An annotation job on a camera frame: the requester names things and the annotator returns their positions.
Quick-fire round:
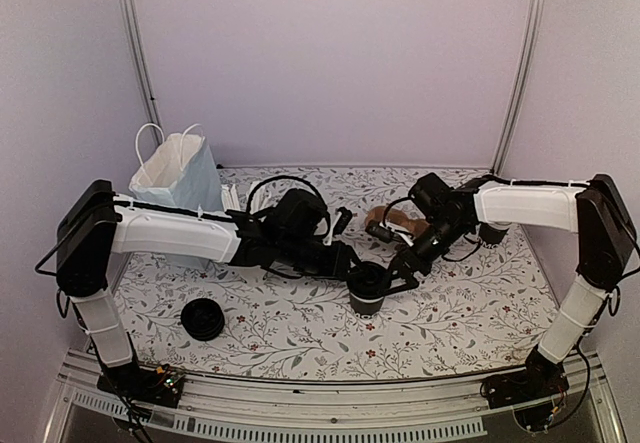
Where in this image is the right aluminium frame post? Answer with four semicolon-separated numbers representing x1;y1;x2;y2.
491;0;545;175

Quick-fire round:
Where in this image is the bundle of wrapped straws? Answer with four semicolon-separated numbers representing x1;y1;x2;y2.
221;184;274;213

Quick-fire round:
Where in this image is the aluminium frame post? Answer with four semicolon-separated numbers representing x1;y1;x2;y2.
491;0;545;175
119;0;162;127

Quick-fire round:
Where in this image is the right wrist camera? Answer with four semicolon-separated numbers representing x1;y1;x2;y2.
365;221;413;246

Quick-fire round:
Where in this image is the floral table mat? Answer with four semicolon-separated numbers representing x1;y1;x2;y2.
97;165;569;383

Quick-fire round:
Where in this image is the stack of black lids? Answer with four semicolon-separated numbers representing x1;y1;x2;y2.
180;298;225;341

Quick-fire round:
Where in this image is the brown cardboard cup carrier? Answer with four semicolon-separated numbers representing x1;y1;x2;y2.
364;206;429;237

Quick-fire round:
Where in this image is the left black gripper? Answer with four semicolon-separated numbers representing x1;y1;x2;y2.
278;236;367;284

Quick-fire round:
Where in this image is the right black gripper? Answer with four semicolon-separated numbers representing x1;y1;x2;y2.
377;216;471;296

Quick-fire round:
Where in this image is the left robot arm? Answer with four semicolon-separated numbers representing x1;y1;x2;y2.
35;179;375;397

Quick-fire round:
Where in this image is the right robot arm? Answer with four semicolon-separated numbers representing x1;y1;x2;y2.
383;173;639;399

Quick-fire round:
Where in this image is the stack of paper cups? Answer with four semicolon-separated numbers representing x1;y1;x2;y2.
478;223;509;249

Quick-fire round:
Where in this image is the left aluminium frame post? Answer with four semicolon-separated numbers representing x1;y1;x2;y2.
119;0;162;127

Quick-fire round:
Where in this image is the single black paper cup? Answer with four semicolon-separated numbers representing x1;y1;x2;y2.
349;293;384;319

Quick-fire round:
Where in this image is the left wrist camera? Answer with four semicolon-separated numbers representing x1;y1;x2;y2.
323;207;353;246

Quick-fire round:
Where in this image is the single black cup lid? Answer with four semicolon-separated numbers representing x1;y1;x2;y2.
347;262;391;300

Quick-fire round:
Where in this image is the front aluminium rail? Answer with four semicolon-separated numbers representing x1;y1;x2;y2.
45;371;626;442

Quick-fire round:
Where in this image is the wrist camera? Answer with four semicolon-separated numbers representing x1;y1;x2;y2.
323;207;353;246
365;221;413;246

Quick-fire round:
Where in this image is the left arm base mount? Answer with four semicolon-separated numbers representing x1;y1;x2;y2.
97;362;184;408

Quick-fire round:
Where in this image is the light blue paper bag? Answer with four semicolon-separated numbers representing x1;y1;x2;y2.
129;122;224;268

